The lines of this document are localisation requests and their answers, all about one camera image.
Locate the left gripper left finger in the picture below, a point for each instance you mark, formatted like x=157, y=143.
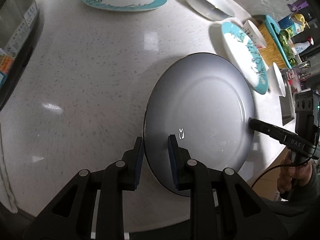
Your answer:
x=122, y=175

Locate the steel appliance with labels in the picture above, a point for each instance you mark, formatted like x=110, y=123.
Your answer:
x=19, y=27

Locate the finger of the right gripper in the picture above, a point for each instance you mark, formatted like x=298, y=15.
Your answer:
x=272, y=131

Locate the large grey plate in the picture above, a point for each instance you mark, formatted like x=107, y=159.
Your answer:
x=206, y=103

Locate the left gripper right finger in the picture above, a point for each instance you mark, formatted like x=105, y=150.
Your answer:
x=190, y=174

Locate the small white dish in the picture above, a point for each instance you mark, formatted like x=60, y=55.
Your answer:
x=275, y=81

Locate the green leafy vegetables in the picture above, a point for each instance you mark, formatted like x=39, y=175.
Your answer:
x=283, y=38

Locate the large white bowl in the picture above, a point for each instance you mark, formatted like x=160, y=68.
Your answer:
x=214, y=10

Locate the white spray bottle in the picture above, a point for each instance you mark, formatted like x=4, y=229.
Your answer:
x=302, y=46

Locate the stainless steel sink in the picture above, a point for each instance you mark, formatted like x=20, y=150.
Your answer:
x=287, y=105

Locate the right hand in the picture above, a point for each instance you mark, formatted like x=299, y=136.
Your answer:
x=303, y=176

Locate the small white bowl with writing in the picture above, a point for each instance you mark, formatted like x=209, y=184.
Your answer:
x=255, y=35

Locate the yellow teal colander basket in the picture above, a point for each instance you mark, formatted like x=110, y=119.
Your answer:
x=273, y=53

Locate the blue lidded container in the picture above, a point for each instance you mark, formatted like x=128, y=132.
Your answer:
x=294, y=24

